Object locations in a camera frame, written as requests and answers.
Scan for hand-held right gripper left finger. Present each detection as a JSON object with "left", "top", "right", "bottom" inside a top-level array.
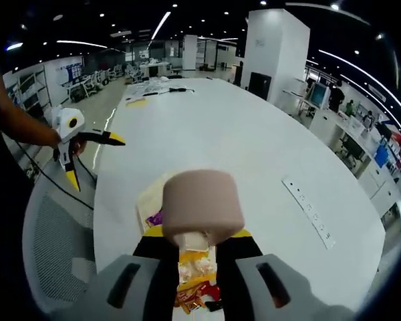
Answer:
[{"left": 49, "top": 227, "right": 181, "bottom": 321}]

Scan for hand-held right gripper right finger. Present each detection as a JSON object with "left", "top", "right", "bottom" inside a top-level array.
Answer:
[{"left": 215, "top": 229, "right": 359, "bottom": 321}]

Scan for long red food packet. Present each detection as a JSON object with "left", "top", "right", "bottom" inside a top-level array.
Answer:
[{"left": 172, "top": 280, "right": 223, "bottom": 315}]

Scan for yellow food snack packet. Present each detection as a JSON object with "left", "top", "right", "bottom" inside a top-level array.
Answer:
[{"left": 176, "top": 249, "right": 218, "bottom": 285}]

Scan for purple food snack packet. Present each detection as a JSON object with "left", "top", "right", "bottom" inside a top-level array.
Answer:
[{"left": 146, "top": 209, "right": 164, "bottom": 227}]

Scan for blue storage container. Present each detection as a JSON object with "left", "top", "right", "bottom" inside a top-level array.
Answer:
[{"left": 376, "top": 145, "right": 388, "bottom": 168}]

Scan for person's left hand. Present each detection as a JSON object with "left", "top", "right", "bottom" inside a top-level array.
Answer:
[{"left": 71, "top": 138, "right": 88, "bottom": 156}]

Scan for white metal shelf rack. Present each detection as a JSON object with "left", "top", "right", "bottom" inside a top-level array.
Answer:
[{"left": 5, "top": 65, "right": 53, "bottom": 111}]

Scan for cluster of white office chairs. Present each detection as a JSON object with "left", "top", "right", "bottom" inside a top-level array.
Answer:
[{"left": 66, "top": 63, "right": 144, "bottom": 101}]

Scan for white mesh office chair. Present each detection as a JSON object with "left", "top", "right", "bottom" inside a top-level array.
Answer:
[{"left": 21, "top": 182, "right": 98, "bottom": 314}]

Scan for white papers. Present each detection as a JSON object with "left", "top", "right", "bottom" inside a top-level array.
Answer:
[{"left": 125, "top": 76, "right": 174, "bottom": 101}]

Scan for table socket panel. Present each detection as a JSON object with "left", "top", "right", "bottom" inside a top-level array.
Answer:
[{"left": 282, "top": 179, "right": 337, "bottom": 250}]

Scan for white square pillar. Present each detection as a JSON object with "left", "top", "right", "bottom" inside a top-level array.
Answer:
[
  {"left": 182, "top": 33, "right": 198, "bottom": 71},
  {"left": 243, "top": 8, "right": 311, "bottom": 101}
]

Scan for black cabinet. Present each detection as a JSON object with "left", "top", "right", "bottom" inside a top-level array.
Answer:
[{"left": 248, "top": 72, "right": 272, "bottom": 100}]

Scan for black office chair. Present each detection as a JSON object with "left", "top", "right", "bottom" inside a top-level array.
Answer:
[{"left": 339, "top": 136, "right": 365, "bottom": 168}]

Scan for long white counter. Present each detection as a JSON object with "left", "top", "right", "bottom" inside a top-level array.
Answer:
[{"left": 282, "top": 86, "right": 401, "bottom": 215}]

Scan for boxy computer monitor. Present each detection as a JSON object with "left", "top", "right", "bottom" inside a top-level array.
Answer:
[{"left": 309, "top": 82, "right": 331, "bottom": 110}]

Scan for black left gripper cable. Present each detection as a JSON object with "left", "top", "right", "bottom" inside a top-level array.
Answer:
[{"left": 15, "top": 140, "right": 98, "bottom": 211}]

